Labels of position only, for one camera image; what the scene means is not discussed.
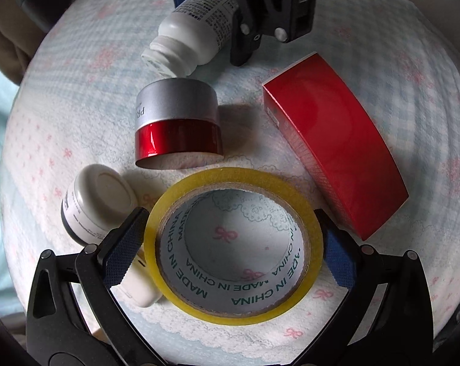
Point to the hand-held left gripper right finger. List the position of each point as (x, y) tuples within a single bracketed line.
[(340, 259)]

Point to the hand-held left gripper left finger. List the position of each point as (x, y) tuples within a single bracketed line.
[(120, 253)]

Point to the white bottle with green label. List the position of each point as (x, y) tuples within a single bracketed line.
[(193, 26)]

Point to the yellow tape roll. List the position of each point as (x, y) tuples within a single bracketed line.
[(176, 202)]

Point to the small white tube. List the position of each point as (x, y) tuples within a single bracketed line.
[(140, 288)]

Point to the small white jar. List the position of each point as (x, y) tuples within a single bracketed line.
[(96, 194)]

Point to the printed checked blanket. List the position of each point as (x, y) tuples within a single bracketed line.
[(367, 45)]

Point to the silver and red jar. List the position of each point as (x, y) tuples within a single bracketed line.
[(176, 122)]

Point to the red box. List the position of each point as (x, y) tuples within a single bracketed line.
[(336, 141)]

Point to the dark object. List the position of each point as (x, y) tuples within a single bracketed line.
[(35, 2)]

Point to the brown cushion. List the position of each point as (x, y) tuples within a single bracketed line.
[(3, 34)]

